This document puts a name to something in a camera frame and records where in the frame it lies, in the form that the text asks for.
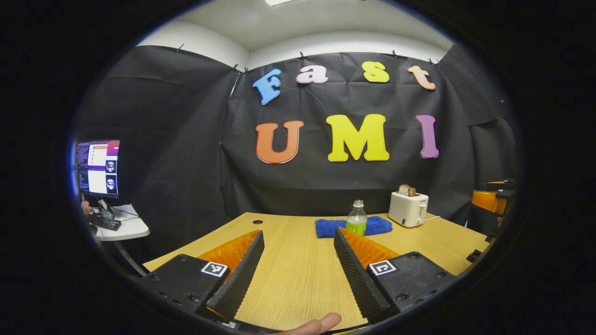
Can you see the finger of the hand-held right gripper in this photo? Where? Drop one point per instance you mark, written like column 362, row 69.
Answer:
column 486, row 201
column 474, row 256

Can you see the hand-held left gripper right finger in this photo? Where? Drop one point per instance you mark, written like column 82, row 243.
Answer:
column 361, row 279

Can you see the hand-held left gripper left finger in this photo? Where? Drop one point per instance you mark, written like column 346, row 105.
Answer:
column 242, row 279

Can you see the clear green-label water bottle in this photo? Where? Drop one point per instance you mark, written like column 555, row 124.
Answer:
column 356, row 225

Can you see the blue towel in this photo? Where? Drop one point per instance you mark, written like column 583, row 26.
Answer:
column 379, row 225

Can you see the white toaster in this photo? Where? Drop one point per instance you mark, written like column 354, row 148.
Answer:
column 407, row 209

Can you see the bread slice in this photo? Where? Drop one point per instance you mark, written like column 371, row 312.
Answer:
column 406, row 190

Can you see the white side table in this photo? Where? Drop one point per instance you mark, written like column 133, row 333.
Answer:
column 132, row 228

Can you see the black backdrop cloth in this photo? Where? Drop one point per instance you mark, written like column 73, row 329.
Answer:
column 186, row 163

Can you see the black keyboard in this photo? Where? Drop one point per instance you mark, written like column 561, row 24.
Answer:
column 104, row 222

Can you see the computer monitor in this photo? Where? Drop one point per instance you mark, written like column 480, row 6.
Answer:
column 98, row 170

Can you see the ceiling light panel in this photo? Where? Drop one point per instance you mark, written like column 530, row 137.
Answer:
column 281, row 2

